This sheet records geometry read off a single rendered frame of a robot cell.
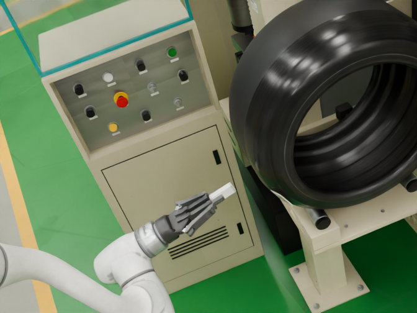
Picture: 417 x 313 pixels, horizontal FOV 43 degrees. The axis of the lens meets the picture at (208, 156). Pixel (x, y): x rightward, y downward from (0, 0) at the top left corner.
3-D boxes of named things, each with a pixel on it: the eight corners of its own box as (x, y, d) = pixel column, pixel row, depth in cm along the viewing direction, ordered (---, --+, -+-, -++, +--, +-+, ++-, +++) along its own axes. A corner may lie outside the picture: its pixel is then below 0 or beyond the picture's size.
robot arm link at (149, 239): (132, 223, 148) (149, 212, 147) (149, 240, 153) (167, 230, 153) (138, 246, 141) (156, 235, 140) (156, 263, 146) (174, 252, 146)
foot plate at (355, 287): (288, 269, 248) (287, 267, 247) (340, 248, 250) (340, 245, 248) (313, 315, 227) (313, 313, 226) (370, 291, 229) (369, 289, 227)
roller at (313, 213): (285, 151, 175) (276, 161, 176) (276, 146, 172) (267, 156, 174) (334, 222, 148) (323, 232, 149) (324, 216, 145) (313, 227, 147)
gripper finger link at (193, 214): (175, 218, 144) (176, 222, 143) (209, 197, 143) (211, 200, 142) (182, 226, 147) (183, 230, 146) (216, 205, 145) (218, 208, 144)
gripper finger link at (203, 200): (181, 224, 147) (180, 221, 149) (215, 202, 147) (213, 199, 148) (174, 217, 145) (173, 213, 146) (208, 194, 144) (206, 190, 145)
